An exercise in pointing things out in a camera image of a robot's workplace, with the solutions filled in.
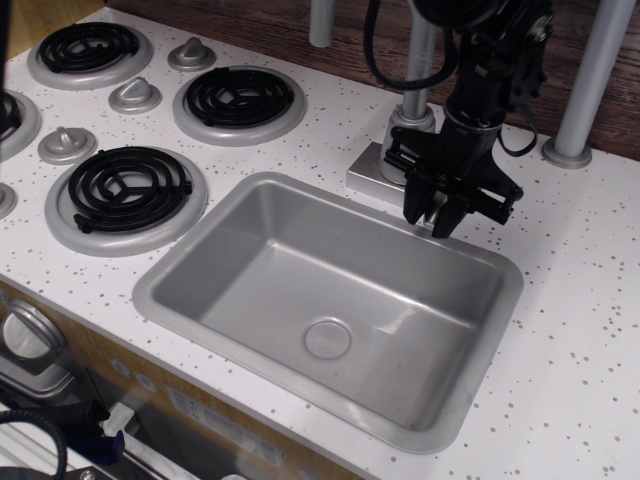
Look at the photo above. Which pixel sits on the front right stove burner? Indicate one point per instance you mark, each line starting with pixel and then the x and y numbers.
pixel 126 201

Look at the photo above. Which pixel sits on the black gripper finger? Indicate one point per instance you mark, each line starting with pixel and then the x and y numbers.
pixel 417 194
pixel 449 216

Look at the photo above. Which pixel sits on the back right stove burner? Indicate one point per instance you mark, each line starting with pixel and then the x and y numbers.
pixel 239 106

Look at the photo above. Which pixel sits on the silver stove knob lower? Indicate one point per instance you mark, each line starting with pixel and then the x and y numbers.
pixel 66 146

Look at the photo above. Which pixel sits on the silver faucet lever handle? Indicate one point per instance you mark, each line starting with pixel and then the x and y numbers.
pixel 433 208

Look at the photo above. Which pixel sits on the back left stove burner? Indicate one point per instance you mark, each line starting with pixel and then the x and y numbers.
pixel 90 55

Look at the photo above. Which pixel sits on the grey support pole with base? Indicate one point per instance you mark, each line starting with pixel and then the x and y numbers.
pixel 569 148

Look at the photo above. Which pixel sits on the silver oven door handle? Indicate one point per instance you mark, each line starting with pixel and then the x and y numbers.
pixel 29 338

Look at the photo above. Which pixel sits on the silver stove knob left edge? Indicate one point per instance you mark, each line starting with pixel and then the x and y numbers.
pixel 8 200

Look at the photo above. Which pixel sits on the silver stove knob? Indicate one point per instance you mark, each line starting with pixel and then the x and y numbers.
pixel 137 96
pixel 191 56
pixel 66 146

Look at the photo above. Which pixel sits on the grey toy sink basin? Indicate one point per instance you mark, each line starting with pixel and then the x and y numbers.
pixel 350 308

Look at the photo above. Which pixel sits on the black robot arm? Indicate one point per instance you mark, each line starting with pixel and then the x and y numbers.
pixel 496 50

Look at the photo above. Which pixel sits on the silver stove knob middle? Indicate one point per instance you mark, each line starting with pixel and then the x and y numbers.
pixel 137 96

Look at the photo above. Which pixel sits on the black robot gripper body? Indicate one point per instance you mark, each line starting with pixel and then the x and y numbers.
pixel 458 160

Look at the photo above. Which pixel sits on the silver toy faucet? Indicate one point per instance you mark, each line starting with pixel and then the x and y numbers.
pixel 370 174

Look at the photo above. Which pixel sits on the left edge stove burner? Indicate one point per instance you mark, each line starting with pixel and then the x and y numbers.
pixel 20 123

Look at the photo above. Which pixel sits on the blue clamp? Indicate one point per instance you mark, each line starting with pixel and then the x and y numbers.
pixel 111 448

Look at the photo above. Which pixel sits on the silver stove knob top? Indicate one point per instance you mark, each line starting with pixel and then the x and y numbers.
pixel 191 56

